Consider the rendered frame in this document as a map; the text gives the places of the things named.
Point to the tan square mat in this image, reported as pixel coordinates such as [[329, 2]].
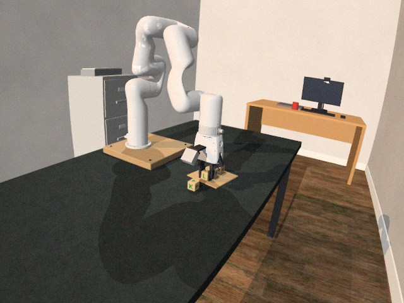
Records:
[[217, 181]]

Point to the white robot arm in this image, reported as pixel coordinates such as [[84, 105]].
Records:
[[178, 41]]

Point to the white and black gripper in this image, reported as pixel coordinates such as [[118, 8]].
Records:
[[212, 154]]

